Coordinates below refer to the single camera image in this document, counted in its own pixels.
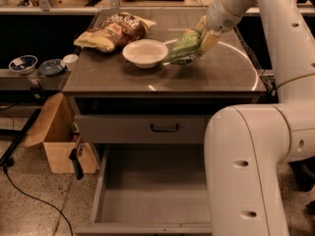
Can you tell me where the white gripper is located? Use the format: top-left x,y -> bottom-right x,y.
196,0 -> 245,54

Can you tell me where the green jalapeno chip bag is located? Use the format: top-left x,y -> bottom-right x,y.
164,29 -> 201,65

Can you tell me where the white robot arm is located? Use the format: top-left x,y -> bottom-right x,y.
204,0 -> 315,236

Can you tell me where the brown sea salt chip bag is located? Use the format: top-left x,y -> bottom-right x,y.
74,12 -> 157,53

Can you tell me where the grey drawer cabinet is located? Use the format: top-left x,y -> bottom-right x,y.
62,9 -> 268,162

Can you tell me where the grey upper drawer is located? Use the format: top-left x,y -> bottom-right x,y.
75,115 -> 207,144

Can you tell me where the open grey lower drawer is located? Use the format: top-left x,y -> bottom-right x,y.
75,145 -> 212,236

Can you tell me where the white bowl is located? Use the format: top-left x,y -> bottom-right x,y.
122,39 -> 168,69

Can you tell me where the small white cup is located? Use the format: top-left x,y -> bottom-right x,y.
63,54 -> 79,71

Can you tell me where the dark blue bowl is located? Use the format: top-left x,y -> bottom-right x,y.
38,59 -> 65,77

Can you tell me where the cardboard box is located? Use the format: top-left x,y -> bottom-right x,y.
24,91 -> 98,175

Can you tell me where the blue patterned bowl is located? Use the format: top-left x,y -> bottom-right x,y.
9,55 -> 37,75

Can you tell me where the black handled tool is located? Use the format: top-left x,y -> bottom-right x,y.
69,135 -> 84,180

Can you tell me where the black floor cable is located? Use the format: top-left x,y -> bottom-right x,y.
2,164 -> 75,236

